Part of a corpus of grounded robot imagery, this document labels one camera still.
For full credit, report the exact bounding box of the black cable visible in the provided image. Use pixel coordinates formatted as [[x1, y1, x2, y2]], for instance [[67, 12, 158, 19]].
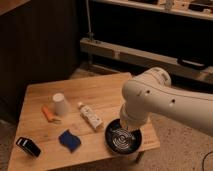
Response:
[[200, 150, 213, 171]]

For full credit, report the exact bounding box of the lower wooden shelf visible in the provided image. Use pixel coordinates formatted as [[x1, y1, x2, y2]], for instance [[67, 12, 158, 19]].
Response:
[[80, 38, 213, 84]]

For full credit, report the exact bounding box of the wooden table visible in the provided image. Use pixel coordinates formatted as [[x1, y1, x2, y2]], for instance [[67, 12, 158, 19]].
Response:
[[7, 72, 161, 171]]

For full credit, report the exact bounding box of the black handle on shelf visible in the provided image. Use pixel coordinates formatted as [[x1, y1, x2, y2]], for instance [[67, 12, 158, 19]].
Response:
[[177, 58, 209, 70]]

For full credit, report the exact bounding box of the metal pole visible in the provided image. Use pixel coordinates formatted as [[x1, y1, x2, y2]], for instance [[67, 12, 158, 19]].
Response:
[[85, 0, 94, 42]]

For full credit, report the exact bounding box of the black ceramic bowl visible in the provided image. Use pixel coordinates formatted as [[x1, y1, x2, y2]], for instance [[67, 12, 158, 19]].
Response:
[[105, 119, 142, 155]]

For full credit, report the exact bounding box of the white bottle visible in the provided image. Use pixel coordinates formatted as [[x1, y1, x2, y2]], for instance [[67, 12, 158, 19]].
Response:
[[78, 102, 103, 130]]

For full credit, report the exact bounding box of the upper wooden shelf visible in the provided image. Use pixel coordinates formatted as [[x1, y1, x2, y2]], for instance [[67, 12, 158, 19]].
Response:
[[93, 0, 213, 21]]

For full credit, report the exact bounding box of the white paper cup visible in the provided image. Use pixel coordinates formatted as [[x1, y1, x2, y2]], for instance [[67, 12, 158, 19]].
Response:
[[52, 93, 70, 116]]

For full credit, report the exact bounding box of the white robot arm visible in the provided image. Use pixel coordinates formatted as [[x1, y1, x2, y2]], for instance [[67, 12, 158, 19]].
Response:
[[120, 67, 213, 137]]

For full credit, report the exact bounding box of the wooden shelf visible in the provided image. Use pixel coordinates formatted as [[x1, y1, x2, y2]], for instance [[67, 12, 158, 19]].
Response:
[[93, 0, 213, 21], [80, 38, 213, 84]]

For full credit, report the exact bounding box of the orange marker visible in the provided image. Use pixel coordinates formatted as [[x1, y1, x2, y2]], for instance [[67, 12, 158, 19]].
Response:
[[41, 105, 60, 123]]

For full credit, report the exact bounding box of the blue sponge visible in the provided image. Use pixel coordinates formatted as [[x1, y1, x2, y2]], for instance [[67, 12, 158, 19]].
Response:
[[59, 130, 81, 152]]

